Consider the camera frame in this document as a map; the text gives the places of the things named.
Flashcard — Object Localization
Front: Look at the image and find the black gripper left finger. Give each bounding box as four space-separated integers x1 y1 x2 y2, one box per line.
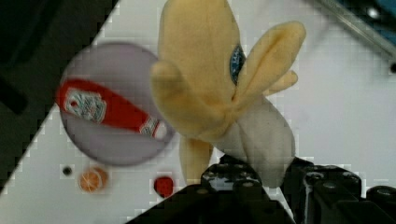
125 156 295 224

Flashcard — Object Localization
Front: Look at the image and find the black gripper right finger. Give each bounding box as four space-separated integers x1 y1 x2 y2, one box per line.
281 158 396 224

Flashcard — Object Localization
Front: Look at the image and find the yellow plush peeled banana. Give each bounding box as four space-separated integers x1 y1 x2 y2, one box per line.
150 0 306 188

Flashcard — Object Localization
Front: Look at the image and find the silver black toaster oven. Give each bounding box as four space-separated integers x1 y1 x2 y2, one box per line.
314 0 395 61

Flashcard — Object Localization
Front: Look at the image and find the small red strawberry toy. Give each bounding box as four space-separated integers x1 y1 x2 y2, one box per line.
154 176 174 198

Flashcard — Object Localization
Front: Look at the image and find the orange slice toy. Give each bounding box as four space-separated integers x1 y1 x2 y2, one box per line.
78 166 108 193

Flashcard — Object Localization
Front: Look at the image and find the grey round plate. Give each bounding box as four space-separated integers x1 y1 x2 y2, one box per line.
59 42 175 166

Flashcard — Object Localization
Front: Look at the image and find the red plush ketchup bottle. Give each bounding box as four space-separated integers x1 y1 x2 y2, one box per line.
56 78 168 139

